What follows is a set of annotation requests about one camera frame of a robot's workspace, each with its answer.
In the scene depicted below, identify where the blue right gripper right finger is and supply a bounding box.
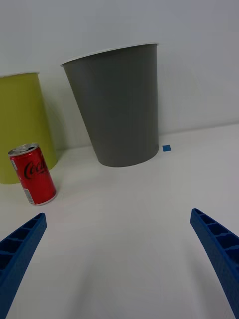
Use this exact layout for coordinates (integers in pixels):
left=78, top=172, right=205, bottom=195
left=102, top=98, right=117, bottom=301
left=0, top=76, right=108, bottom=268
left=190, top=208, right=239, bottom=319

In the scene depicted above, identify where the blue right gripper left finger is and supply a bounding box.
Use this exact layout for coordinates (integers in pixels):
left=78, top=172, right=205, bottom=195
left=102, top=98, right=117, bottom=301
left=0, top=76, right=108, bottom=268
left=0, top=212, right=48, bottom=319

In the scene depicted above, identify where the red drink can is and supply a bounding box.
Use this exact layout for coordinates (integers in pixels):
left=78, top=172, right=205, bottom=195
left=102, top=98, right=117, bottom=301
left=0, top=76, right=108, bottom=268
left=7, top=142, right=58, bottom=207

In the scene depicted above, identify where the yellow-green plastic bin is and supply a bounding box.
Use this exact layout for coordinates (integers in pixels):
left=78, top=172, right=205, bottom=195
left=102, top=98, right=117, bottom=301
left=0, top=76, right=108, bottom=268
left=0, top=71, right=59, bottom=185

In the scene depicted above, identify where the grey plastic bin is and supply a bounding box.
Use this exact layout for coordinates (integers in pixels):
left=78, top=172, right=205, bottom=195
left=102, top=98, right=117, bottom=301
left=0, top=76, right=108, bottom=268
left=60, top=42, right=160, bottom=168

